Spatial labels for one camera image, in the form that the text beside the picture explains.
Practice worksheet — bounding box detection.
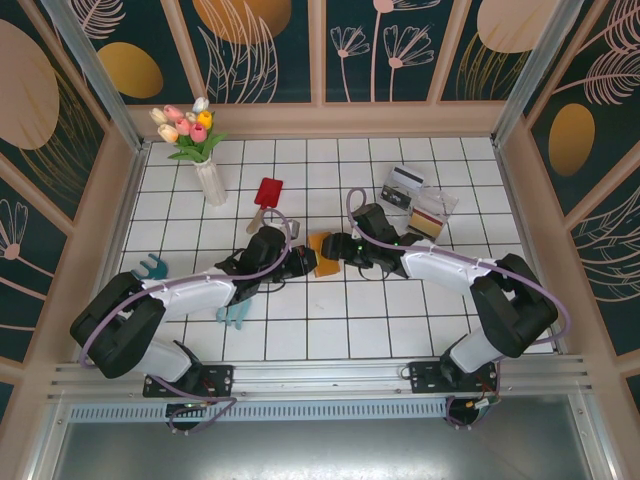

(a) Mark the clear acrylic card box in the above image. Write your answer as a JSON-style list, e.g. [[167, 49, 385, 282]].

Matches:
[[378, 172, 460, 242]]

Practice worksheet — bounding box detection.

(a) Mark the artificial tulip bouquet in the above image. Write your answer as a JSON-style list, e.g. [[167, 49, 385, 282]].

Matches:
[[148, 96, 229, 164]]

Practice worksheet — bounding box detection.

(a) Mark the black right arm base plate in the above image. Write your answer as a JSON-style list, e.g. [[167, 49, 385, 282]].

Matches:
[[408, 359, 501, 397]]

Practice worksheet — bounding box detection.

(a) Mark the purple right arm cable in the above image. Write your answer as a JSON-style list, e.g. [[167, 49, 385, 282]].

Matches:
[[346, 188, 572, 432]]

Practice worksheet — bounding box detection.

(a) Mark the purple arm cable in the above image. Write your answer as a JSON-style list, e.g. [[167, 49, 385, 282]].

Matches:
[[346, 188, 572, 432], [78, 208, 296, 434]]

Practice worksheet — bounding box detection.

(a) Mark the red toy shovel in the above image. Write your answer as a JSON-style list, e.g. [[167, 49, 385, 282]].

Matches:
[[245, 177, 285, 235]]

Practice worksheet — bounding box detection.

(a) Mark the white card with magnetic stripe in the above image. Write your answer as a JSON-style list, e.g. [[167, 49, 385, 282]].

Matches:
[[389, 164, 426, 192]]

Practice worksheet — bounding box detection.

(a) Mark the small green circuit board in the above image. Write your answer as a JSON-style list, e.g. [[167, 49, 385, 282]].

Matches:
[[464, 392, 501, 419]]

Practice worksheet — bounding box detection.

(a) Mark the dark teal toy rake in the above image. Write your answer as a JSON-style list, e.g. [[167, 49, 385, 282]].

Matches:
[[130, 253, 170, 281]]

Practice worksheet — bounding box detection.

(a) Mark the light blue toy rake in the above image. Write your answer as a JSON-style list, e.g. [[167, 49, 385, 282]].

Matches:
[[215, 297, 254, 330]]

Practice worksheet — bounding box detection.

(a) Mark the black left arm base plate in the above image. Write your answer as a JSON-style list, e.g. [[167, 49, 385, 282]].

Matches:
[[143, 363, 235, 399]]

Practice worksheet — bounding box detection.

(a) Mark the aluminium frame post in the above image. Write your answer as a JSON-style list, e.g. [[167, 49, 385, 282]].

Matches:
[[42, 0, 147, 152], [491, 0, 585, 147]]

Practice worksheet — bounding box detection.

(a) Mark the aluminium mounting rail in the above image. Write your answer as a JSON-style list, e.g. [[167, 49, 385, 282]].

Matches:
[[47, 354, 596, 402]]

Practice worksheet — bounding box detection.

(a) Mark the slotted grey cable tray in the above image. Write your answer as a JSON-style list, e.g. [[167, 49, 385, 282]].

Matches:
[[67, 398, 450, 422]]

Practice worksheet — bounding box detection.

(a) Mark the black credit card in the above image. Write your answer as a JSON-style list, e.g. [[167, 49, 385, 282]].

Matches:
[[380, 183, 416, 212]]

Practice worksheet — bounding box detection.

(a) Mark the gold credit card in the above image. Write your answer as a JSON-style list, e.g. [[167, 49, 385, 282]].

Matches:
[[407, 209, 449, 239]]

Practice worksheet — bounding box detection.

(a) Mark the tan leather card holder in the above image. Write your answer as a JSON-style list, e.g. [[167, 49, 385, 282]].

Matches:
[[307, 230, 342, 279]]

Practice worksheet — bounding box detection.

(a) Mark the white ribbed vase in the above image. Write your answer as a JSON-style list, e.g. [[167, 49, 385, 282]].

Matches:
[[193, 158, 229, 207]]

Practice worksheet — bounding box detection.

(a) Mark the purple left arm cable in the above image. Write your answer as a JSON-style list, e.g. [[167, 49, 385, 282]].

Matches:
[[78, 208, 296, 434]]

